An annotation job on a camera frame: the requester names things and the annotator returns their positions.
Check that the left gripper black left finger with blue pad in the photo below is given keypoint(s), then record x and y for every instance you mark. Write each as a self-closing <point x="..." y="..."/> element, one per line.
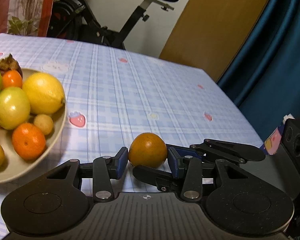
<point x="102" y="170"/>

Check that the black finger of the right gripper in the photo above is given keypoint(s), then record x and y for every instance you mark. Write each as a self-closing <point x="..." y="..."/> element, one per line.
<point x="162" y="180"/>
<point x="210" y="150"/>

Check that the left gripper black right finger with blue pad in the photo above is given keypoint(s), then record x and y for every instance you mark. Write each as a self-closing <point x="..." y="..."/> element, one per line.
<point x="187" y="169"/>

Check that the brown orange round fruit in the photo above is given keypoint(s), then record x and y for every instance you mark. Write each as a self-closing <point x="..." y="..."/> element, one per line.
<point x="147" y="149"/>

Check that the small tan longan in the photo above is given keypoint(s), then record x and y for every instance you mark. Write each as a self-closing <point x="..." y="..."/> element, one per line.
<point x="44" y="123"/>

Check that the orange tangerine front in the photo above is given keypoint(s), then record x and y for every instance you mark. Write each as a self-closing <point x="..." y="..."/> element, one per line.
<point x="28" y="141"/>

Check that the large yellow lemon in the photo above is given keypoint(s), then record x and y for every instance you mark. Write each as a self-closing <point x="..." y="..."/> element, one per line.
<point x="45" y="93"/>

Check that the yellow green apple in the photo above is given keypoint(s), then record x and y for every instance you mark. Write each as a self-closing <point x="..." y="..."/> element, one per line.
<point x="14" y="107"/>

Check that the small orange tangerine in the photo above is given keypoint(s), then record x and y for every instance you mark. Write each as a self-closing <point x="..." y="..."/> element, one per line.
<point x="12" y="78"/>

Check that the pink cartoon drink bottle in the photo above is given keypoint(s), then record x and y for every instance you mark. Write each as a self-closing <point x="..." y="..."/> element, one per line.
<point x="271" y="144"/>

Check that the blue plaid tablecloth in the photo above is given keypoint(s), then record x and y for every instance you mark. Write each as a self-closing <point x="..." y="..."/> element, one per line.
<point x="119" y="95"/>

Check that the beige ceramic fruit bowl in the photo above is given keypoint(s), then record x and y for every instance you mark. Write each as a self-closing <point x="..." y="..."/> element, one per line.
<point x="32" y="116"/>

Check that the brown wooden board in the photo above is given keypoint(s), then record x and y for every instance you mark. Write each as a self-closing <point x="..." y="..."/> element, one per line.
<point x="209" y="33"/>

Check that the pink printed backdrop cloth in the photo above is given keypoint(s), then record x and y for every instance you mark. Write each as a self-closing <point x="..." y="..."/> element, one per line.
<point x="25" y="17"/>

